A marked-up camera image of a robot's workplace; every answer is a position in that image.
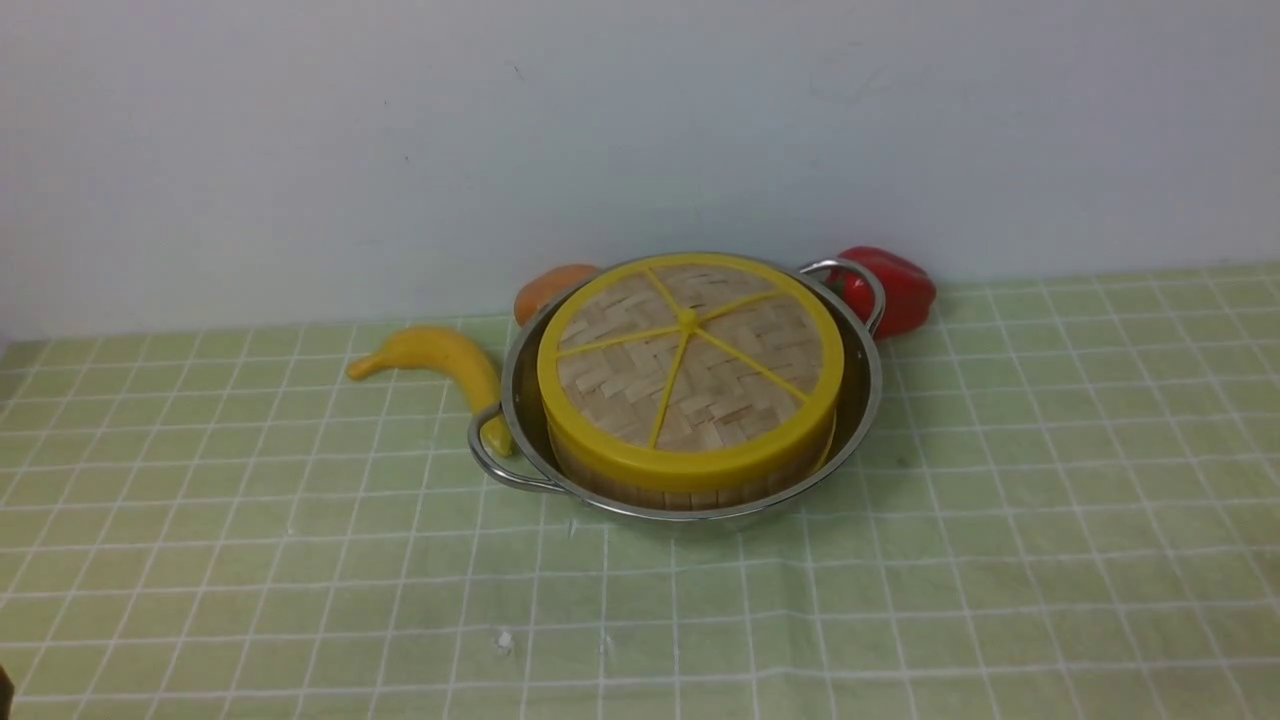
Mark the green checkered tablecloth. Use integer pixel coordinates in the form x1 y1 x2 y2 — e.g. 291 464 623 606
1 266 1279 719

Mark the woven bamboo steamer lid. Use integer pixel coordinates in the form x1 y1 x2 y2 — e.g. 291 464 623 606
536 252 846 448

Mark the yellow toy banana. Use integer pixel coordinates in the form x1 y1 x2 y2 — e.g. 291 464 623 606
346 325 502 415

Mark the orange toy fruit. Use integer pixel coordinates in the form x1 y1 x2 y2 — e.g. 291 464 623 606
512 264 600 327

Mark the stainless steel pot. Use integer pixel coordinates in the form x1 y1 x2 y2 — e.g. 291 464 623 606
468 258 886 527

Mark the red toy bell pepper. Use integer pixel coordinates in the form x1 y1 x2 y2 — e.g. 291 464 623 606
826 246 937 341

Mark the bamboo steamer basket yellow rim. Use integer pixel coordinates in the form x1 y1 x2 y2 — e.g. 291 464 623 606
548 413 837 512

